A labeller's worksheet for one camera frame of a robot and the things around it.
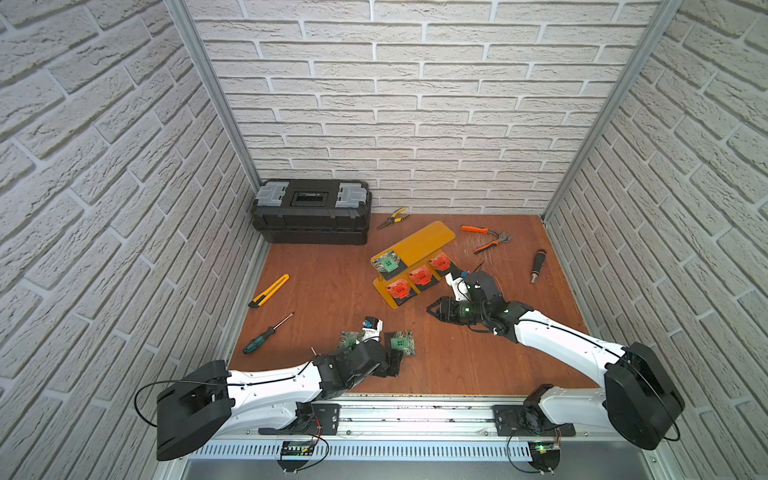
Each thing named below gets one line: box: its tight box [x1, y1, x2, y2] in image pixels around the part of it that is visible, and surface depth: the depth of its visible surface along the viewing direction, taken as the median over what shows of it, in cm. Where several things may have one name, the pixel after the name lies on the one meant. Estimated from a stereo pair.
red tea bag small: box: [408, 265, 433, 286], surface depth 102 cm
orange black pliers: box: [460, 225, 512, 254], surface depth 115 cm
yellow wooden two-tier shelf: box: [370, 221, 456, 309], surface depth 97 cm
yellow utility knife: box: [248, 274, 290, 308], surface depth 98 cm
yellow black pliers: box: [376, 207, 412, 231], surface depth 120 cm
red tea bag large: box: [386, 279, 411, 299], surface depth 99 cm
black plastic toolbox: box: [251, 178, 373, 245], surface depth 102 cm
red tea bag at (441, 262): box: [429, 252, 451, 271], surface depth 106 cm
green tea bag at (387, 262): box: [372, 250, 401, 273], surface depth 89 cm
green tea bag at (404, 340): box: [391, 330, 416, 357], surface depth 89 cm
